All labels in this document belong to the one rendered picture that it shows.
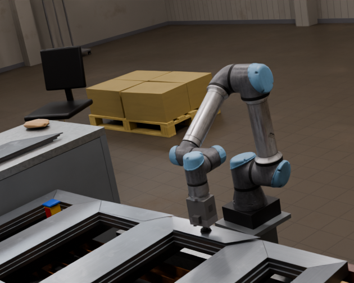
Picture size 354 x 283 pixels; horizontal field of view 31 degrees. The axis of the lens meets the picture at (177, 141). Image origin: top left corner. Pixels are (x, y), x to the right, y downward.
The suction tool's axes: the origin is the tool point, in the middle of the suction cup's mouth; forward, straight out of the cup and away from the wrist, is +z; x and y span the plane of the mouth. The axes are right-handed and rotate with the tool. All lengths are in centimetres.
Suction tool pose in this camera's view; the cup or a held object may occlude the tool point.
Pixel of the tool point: (206, 233)
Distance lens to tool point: 240.9
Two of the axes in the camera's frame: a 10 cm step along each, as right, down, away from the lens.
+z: 1.7, 9.4, 3.0
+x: 6.2, -3.4, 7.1
